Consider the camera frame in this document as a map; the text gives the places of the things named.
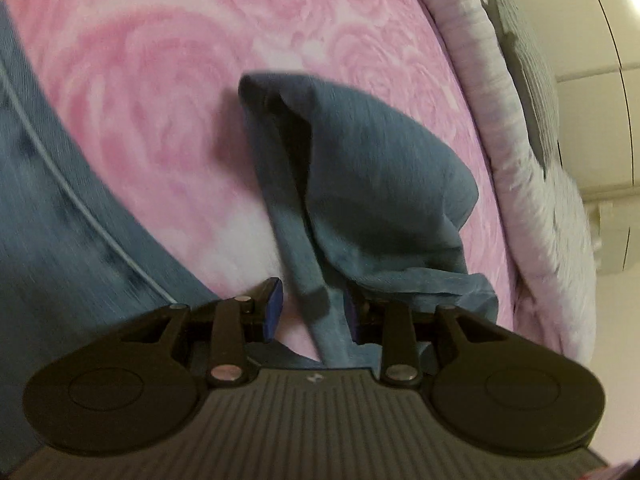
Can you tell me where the grey pillow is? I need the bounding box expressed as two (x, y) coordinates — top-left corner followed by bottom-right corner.
(479, 0), (562, 171)

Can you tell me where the cream wardrobe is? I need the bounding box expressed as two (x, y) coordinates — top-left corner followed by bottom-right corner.
(484, 0), (640, 273)

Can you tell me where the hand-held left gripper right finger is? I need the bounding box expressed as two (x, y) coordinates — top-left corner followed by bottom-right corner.
(344, 291), (506, 388)

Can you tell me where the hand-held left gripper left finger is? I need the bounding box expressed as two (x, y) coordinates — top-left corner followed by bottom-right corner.
(119, 277), (286, 388)

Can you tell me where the blue denim cloth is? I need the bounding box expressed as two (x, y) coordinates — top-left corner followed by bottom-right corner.
(0, 0), (221, 463)

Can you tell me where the lilac ribbed quilt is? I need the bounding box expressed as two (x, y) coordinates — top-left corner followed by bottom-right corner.
(400, 0), (598, 367)

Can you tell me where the pink rose print blanket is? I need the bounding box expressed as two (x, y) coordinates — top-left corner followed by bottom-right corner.
(0, 0), (521, 361)

